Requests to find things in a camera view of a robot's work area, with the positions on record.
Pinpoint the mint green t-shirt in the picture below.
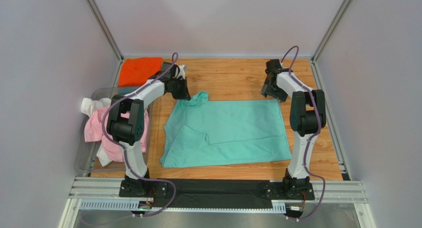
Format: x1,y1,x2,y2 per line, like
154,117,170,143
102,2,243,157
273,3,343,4
160,91,292,168

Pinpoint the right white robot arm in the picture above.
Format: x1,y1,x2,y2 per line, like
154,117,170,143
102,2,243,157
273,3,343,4
261,59,326,200

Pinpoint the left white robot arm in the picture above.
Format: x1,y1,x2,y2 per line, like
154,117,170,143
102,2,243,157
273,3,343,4
104,62,191,197

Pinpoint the folded orange t-shirt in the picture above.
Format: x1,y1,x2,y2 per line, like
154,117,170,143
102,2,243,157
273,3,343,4
118,57,162,87

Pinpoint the folded teal t-shirt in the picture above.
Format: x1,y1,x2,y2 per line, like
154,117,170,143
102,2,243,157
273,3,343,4
117,86,141,96

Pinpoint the white t-shirt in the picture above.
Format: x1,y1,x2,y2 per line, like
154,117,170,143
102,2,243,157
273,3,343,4
80,98,112,167

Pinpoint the pink t-shirt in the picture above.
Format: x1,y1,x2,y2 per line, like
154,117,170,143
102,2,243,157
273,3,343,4
84,107,150,163

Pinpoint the black base mat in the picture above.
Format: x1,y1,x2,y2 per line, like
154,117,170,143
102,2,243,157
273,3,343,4
169,179,293,209

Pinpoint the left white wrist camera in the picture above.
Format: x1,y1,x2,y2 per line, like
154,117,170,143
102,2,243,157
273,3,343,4
175,64,187,79

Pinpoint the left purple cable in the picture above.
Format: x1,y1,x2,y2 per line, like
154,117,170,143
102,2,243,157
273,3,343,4
101,52,179,218

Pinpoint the aluminium frame rail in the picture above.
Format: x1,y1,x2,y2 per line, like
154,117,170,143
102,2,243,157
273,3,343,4
59,177,375,228

